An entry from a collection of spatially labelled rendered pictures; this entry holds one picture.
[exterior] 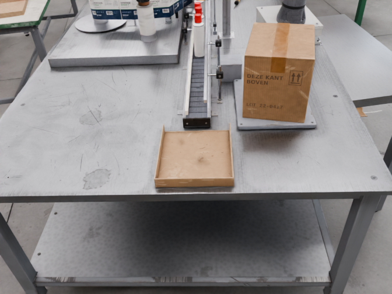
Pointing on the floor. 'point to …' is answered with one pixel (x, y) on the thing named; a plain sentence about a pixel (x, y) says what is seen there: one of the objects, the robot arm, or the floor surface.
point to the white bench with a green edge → (32, 21)
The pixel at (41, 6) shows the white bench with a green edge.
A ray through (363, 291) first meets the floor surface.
